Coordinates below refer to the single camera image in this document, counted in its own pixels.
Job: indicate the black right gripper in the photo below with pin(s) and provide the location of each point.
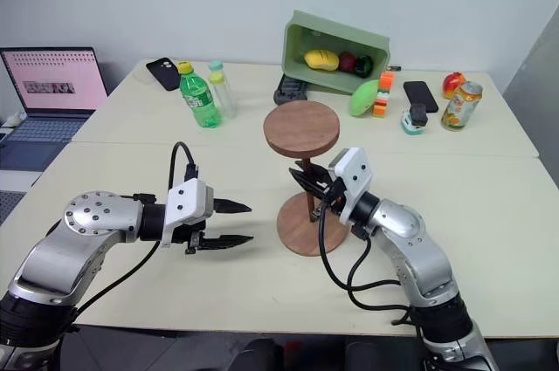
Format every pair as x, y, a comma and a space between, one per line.
333, 194

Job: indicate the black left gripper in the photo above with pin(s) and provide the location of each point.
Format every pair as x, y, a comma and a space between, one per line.
192, 231

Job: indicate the wooden pole with round disc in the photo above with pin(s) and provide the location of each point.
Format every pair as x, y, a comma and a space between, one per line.
301, 126

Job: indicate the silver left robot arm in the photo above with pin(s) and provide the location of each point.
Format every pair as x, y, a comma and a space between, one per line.
87, 218

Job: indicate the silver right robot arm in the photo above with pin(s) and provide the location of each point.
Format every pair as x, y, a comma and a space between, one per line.
410, 231

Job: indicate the round wooden base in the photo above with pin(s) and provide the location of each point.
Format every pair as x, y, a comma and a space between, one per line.
301, 235

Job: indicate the grey handheld device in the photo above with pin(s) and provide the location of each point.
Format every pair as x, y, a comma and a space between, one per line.
289, 89

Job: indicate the light green toy fruit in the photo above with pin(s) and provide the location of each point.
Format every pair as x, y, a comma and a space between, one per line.
363, 98

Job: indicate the orange block toy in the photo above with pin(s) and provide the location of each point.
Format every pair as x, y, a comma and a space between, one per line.
383, 96

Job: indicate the small teal device black top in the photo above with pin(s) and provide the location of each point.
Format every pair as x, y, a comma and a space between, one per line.
414, 120

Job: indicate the yellow toy fruit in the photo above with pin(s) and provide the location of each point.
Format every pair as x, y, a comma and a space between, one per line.
321, 60

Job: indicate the red toy apple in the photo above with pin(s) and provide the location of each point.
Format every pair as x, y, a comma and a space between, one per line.
347, 62

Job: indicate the dark green toy fruit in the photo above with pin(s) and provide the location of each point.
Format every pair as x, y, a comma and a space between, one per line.
363, 66

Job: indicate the clear bottle with teal cap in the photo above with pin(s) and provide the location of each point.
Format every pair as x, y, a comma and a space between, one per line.
222, 91

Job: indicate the green soda bottle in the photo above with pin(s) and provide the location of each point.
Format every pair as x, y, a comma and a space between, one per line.
198, 100

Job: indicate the black smartphone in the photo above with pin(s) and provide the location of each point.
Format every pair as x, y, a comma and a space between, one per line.
420, 96

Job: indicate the small dark object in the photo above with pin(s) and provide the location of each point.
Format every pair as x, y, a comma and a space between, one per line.
394, 68

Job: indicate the green plastic bin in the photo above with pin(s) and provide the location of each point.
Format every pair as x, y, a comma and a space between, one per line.
305, 26

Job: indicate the orange drink can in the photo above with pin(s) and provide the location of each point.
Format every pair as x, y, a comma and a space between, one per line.
460, 107

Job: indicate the red yellow apple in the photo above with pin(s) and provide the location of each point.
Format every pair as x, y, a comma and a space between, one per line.
452, 85

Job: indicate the grey perforated metal plate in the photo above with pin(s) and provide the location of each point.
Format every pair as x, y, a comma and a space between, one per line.
8, 207

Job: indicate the open laptop with pink screen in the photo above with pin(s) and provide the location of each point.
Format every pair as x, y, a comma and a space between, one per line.
57, 78

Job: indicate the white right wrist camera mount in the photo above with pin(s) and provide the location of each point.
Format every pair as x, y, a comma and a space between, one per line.
356, 170

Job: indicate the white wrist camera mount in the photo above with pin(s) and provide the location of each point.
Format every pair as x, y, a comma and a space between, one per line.
356, 170
185, 201

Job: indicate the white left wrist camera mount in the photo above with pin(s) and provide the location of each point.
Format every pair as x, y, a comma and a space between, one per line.
185, 201

